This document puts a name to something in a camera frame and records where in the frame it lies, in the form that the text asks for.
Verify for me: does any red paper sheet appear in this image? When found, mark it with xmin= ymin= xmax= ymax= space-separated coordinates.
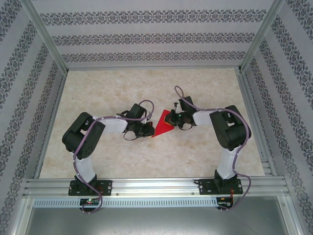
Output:
xmin=150 ymin=109 xmax=175 ymax=139

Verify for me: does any thin black cable loop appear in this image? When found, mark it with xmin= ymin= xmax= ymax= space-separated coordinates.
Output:
xmin=178 ymin=122 xmax=195 ymax=131
xmin=123 ymin=129 xmax=139 ymax=141

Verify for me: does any short aluminium cross rail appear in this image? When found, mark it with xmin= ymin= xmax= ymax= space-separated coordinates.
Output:
xmin=64 ymin=64 xmax=243 ymax=71

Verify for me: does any long aluminium mounting rail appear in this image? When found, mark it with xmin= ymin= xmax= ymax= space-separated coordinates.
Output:
xmin=23 ymin=178 xmax=291 ymax=196

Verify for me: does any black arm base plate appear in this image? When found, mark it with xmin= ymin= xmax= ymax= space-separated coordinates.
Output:
xmin=69 ymin=180 xmax=113 ymax=196
xmin=199 ymin=178 xmax=243 ymax=196

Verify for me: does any slotted grey cable duct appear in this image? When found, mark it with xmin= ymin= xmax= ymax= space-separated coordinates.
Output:
xmin=33 ymin=197 xmax=235 ymax=208

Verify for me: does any aluminium side rail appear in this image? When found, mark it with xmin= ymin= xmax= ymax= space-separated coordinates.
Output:
xmin=236 ymin=68 xmax=279 ymax=178
xmin=24 ymin=70 xmax=69 ymax=179

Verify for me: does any aluminium frame post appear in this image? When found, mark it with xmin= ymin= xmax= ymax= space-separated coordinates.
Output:
xmin=21 ymin=0 xmax=68 ymax=73
xmin=238 ymin=0 xmax=286 ymax=73

